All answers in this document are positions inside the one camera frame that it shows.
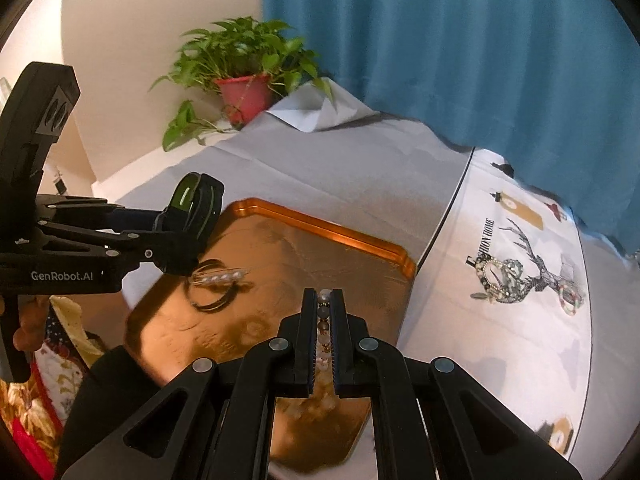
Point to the black box with green band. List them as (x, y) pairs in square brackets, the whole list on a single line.
[(195, 225)]

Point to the copper metal tray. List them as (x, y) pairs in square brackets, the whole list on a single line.
[(280, 260)]

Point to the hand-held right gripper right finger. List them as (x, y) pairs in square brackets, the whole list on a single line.
[(341, 350)]

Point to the black bangles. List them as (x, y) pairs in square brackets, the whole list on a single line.
[(220, 305)]

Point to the pearl hair clip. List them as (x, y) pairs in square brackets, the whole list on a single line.
[(222, 276)]

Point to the white printed cloth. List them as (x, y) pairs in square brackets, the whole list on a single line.
[(450, 310)]

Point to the person's left hand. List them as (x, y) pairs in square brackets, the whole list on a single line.
[(35, 322)]

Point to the blue curtain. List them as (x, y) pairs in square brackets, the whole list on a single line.
[(450, 60)]

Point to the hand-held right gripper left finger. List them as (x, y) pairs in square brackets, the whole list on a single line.
[(307, 350)]

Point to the grey cloth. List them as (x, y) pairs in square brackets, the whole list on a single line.
[(350, 180)]

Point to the red floral blanket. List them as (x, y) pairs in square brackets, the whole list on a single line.
[(45, 410)]

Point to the green plant in red pot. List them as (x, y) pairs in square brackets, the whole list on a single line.
[(245, 92)]

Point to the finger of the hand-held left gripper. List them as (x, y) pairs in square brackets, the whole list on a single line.
[(165, 260), (140, 219)]

